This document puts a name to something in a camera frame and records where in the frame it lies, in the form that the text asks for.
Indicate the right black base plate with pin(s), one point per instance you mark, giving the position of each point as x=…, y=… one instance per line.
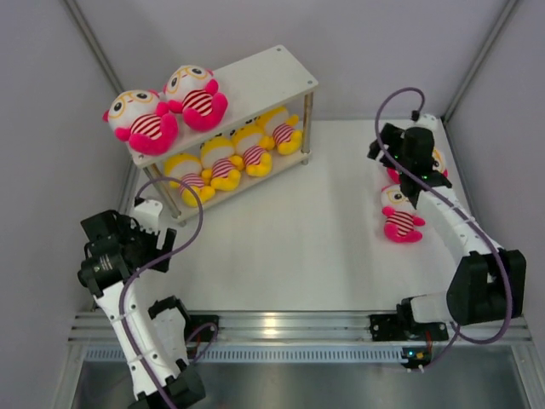
x=390, y=328

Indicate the aluminium rail frame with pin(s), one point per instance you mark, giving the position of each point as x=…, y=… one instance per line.
x=281, y=338

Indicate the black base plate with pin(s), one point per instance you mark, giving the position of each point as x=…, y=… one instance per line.
x=202, y=327
x=390, y=328

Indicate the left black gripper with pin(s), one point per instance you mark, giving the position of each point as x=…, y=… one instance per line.
x=123, y=224

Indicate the black connector with led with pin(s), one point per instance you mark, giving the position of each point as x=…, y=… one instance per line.
x=415, y=359

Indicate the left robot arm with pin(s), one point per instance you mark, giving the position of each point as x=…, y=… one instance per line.
x=151, y=335

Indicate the yellow plush toy on shelf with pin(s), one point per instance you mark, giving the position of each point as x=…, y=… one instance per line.
x=278, y=126

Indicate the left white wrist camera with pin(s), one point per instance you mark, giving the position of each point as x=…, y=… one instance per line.
x=146, y=213

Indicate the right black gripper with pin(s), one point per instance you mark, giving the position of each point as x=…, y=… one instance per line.
x=392, y=135

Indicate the yellow plush toy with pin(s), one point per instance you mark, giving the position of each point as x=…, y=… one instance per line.
x=222, y=167
x=248, y=143
x=187, y=168
x=278, y=126

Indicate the white two-tier shelf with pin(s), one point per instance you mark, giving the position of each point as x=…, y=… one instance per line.
x=254, y=85

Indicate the pink plush toy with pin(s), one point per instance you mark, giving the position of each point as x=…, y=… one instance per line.
x=439, y=165
x=401, y=220
x=143, y=120
x=194, y=93

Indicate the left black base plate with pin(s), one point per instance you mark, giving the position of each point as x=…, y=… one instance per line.
x=202, y=327

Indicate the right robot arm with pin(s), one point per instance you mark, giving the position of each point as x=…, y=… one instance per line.
x=487, y=282

